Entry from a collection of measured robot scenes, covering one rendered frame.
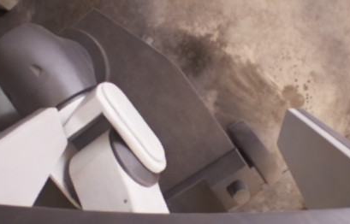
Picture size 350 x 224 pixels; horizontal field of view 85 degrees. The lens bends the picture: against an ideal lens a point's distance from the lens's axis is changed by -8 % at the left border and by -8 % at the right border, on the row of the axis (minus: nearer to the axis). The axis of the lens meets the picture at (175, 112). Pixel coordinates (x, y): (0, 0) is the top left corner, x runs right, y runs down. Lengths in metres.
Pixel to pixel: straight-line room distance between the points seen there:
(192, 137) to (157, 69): 0.19
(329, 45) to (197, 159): 0.56
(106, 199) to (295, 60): 0.66
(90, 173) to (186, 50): 0.46
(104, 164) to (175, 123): 0.21
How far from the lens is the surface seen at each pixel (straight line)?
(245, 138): 0.55
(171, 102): 0.51
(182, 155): 0.54
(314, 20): 0.81
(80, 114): 0.38
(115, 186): 0.37
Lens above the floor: 0.67
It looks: 79 degrees down
